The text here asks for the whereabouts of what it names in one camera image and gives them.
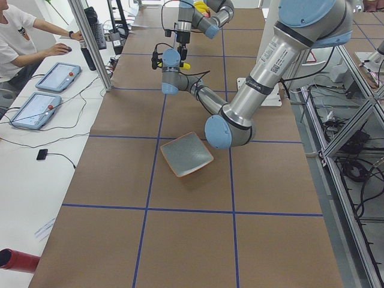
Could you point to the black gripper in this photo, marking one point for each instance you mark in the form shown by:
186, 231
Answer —
183, 38

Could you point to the yellow banana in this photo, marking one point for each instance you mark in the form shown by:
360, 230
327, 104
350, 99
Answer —
185, 66

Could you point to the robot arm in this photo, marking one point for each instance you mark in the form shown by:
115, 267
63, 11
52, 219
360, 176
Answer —
300, 25
190, 17

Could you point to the woven fruit basket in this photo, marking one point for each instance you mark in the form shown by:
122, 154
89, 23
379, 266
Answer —
202, 8

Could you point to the grey square plate orange rim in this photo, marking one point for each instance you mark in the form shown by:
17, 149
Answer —
186, 154

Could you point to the black keyboard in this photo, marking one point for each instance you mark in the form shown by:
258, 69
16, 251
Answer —
98, 33

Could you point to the dark water bottle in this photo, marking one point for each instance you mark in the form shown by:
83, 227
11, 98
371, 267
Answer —
87, 55

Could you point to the far teach pendant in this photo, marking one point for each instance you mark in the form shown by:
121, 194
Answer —
59, 77

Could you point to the teach pendant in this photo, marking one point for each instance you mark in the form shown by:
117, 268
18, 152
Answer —
36, 111
59, 77

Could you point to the near teach pendant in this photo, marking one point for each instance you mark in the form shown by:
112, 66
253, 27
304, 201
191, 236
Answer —
36, 111

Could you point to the person in white shirt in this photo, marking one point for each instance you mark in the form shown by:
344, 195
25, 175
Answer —
19, 56

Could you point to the black small puck device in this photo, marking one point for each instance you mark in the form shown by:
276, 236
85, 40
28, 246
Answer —
42, 154

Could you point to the red cylinder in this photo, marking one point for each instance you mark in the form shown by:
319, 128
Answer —
18, 261

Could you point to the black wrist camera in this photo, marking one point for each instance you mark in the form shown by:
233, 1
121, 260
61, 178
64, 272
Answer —
154, 60

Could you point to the aluminium frame post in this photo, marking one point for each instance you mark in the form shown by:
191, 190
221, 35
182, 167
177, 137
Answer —
84, 27

